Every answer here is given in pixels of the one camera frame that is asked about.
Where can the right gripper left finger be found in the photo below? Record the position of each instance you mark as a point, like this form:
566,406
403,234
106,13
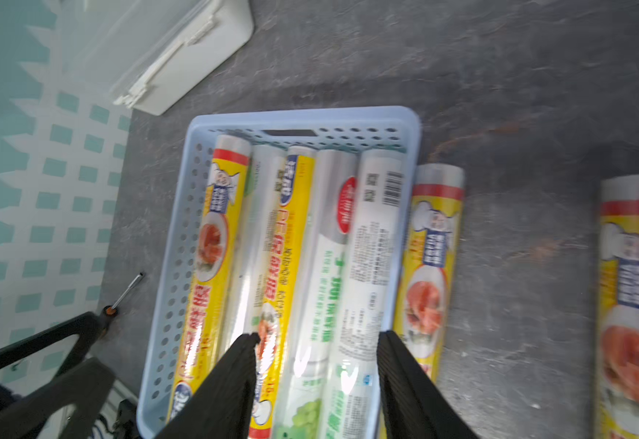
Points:
222,406

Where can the yellow red wrap roll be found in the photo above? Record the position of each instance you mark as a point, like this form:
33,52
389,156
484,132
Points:
422,304

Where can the clear green wrap roll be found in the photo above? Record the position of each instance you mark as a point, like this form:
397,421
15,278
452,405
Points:
253,246

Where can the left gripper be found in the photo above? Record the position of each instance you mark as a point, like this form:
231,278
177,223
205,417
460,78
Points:
50,385

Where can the white clear wrap roll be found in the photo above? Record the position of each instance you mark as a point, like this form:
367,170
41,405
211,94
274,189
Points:
353,366

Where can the yellow blue-label wrap roll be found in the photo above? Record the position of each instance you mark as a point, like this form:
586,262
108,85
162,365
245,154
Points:
617,344

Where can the white plastic storage box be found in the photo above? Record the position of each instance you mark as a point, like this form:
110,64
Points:
147,55

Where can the white green wrap roll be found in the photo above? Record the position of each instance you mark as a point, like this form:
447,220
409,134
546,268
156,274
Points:
319,287

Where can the black orange screwdriver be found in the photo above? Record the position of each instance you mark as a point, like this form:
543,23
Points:
110,312

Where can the yellow orange wrap roll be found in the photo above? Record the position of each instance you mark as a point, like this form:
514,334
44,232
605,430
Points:
219,224

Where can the light blue plastic basket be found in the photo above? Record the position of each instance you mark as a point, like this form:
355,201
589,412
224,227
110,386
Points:
360,127

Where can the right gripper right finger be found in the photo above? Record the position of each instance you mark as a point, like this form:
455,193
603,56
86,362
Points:
412,405

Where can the yellow red-end wrap roll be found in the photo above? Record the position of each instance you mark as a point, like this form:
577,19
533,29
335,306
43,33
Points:
279,290

